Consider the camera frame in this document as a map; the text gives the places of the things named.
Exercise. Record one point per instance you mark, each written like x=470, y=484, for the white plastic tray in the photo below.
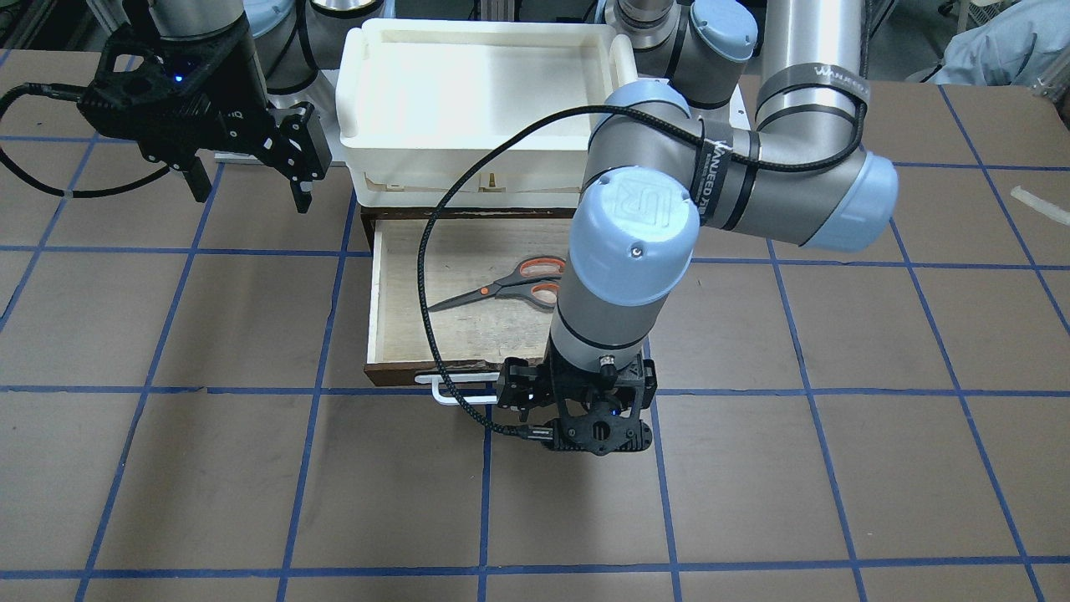
x=419, y=101

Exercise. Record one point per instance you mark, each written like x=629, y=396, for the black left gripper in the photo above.
x=517, y=386

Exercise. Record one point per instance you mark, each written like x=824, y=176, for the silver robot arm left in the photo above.
x=744, y=128

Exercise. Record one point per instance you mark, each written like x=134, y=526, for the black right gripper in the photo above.
x=236, y=107

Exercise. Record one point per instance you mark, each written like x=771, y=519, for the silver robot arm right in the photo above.
x=185, y=20

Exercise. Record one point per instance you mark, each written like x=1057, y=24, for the clear plastic piece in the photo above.
x=1045, y=208

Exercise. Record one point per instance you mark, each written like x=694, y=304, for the orange grey scissors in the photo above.
x=534, y=280

